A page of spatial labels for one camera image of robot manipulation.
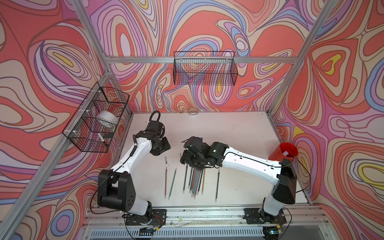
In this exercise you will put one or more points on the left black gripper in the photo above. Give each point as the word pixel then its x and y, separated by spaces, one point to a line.
pixel 167 146

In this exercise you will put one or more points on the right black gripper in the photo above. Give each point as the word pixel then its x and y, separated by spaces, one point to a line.
pixel 185 159

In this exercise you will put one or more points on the green pencil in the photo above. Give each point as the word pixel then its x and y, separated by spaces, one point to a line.
pixel 172 184

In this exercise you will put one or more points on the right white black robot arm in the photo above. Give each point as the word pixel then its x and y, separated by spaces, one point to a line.
pixel 279 173

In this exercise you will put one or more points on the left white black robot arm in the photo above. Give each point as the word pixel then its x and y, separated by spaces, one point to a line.
pixel 116 190

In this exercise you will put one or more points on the bundle of coloured pencils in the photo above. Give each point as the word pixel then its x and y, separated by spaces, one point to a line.
pixel 195 181

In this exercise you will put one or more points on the black pencil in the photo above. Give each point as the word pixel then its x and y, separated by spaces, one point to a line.
pixel 217 186

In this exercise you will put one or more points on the white marker in basket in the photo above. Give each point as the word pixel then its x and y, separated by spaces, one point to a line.
pixel 102 139

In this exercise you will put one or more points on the white tape roll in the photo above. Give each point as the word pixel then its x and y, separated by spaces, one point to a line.
pixel 107 117

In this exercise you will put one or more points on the red plastic cup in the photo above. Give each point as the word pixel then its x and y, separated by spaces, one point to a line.
pixel 284 151

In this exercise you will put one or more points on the left wall wire basket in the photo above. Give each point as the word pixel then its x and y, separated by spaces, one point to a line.
pixel 83 128

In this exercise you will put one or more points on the wall wire basket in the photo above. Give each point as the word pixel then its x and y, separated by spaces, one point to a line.
pixel 83 128
pixel 205 68

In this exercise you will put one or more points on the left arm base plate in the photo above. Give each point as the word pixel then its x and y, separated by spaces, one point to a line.
pixel 156 218

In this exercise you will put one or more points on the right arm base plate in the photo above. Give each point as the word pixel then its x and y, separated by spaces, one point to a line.
pixel 256 216

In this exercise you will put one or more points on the back wall wire basket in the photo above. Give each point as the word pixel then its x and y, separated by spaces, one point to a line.
pixel 205 68

